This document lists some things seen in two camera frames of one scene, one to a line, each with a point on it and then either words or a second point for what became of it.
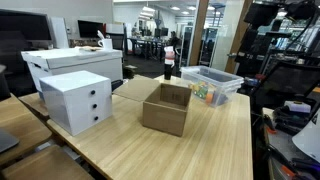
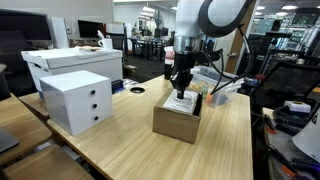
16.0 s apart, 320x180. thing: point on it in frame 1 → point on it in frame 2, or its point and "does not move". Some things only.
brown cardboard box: [164, 105] → [178, 118]
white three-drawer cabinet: [77, 100] does not move
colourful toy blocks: [203, 90] does not move
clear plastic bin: [209, 85] does not move
